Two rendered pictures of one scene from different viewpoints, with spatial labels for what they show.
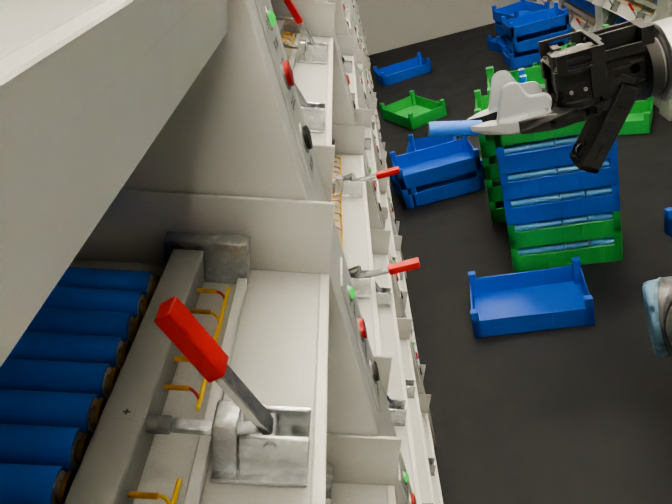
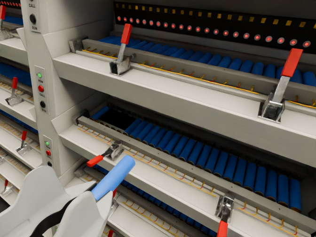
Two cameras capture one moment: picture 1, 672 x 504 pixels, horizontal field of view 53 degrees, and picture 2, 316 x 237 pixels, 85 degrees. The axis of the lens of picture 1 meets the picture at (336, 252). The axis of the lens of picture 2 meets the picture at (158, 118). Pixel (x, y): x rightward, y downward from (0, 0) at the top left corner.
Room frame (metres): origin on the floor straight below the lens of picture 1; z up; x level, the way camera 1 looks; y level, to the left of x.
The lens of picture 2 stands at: (0.83, -0.31, 0.98)
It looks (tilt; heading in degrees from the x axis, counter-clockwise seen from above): 24 degrees down; 106
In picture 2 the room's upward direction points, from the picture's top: 10 degrees clockwise
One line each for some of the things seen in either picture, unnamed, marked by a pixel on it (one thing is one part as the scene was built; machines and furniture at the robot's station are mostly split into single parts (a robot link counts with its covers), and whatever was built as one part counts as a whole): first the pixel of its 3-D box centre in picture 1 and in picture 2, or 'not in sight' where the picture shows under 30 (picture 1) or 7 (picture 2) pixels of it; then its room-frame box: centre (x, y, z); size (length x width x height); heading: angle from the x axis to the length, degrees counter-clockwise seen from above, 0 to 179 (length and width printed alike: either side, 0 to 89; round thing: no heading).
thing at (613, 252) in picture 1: (562, 237); not in sight; (1.67, -0.66, 0.04); 0.30 x 0.20 x 0.08; 72
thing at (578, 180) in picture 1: (554, 164); not in sight; (1.67, -0.66, 0.28); 0.30 x 0.20 x 0.08; 72
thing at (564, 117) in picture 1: (553, 113); not in sight; (0.71, -0.28, 0.83); 0.09 x 0.05 x 0.02; 87
